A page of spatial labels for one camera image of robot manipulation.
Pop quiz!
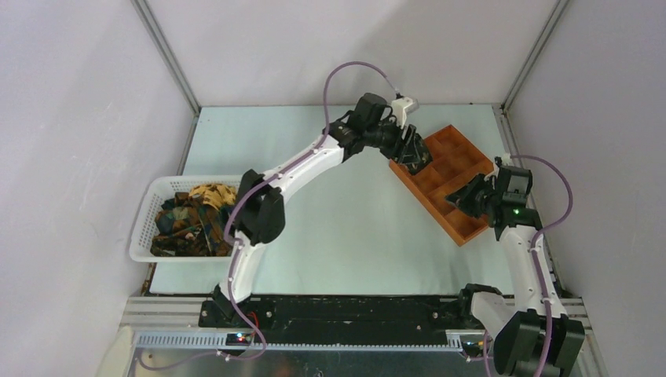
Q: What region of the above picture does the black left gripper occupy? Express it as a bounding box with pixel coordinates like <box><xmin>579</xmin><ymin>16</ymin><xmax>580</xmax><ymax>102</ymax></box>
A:
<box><xmin>364</xmin><ymin>114</ymin><xmax>420</xmax><ymax>165</ymax></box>

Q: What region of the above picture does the wooden compartment tray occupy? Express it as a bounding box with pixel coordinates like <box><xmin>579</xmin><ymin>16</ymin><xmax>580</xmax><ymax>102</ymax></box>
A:
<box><xmin>390</xmin><ymin>125</ymin><xmax>493</xmax><ymax>246</ymax></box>

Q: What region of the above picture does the black gold floral tie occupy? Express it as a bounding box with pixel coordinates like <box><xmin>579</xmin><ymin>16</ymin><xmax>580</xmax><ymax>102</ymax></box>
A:
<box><xmin>404</xmin><ymin>157</ymin><xmax>432</xmax><ymax>176</ymax></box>

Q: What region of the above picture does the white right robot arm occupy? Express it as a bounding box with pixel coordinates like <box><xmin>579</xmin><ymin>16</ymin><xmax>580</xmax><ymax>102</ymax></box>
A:
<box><xmin>446</xmin><ymin>165</ymin><xmax>585</xmax><ymax>376</ymax></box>

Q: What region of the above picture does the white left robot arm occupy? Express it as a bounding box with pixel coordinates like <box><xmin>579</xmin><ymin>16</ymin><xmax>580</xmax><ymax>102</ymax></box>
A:
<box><xmin>218</xmin><ymin>93</ymin><xmax>433</xmax><ymax>327</ymax></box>

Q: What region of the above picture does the green gold patterned tie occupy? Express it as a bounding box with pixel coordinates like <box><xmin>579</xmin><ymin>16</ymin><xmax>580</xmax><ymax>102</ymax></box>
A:
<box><xmin>150</xmin><ymin>183</ymin><xmax>236</xmax><ymax>258</ymax></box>

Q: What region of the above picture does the white plastic basket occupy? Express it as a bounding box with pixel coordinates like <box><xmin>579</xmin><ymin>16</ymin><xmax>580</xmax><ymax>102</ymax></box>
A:
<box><xmin>128</xmin><ymin>175</ymin><xmax>242</xmax><ymax>263</ymax></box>

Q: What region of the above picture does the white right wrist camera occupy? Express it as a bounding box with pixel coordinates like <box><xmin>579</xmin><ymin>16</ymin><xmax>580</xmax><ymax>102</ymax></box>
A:
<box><xmin>497</xmin><ymin>153</ymin><xmax>514</xmax><ymax>166</ymax></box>

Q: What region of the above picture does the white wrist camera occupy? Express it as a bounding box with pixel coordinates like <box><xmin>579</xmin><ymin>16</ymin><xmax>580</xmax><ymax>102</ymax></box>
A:
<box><xmin>497</xmin><ymin>153</ymin><xmax>514</xmax><ymax>166</ymax></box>
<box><xmin>390</xmin><ymin>97</ymin><xmax>419</xmax><ymax>129</ymax></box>

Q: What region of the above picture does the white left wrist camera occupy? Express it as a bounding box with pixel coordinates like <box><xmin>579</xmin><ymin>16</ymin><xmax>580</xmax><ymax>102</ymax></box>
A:
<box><xmin>390</xmin><ymin>97</ymin><xmax>419</xmax><ymax>129</ymax></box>

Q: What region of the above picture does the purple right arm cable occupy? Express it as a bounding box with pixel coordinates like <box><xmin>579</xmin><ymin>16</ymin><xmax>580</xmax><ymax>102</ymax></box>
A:
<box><xmin>468</xmin><ymin>154</ymin><xmax>575</xmax><ymax>377</ymax></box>

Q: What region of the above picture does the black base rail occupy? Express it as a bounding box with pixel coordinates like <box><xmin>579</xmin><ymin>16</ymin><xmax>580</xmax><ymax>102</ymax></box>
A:
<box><xmin>198</xmin><ymin>293</ymin><xmax>483</xmax><ymax>346</ymax></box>

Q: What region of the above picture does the aluminium frame rail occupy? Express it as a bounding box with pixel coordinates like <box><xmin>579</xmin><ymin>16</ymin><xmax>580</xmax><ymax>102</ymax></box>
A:
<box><xmin>120</xmin><ymin>296</ymin><xmax>595</xmax><ymax>353</ymax></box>

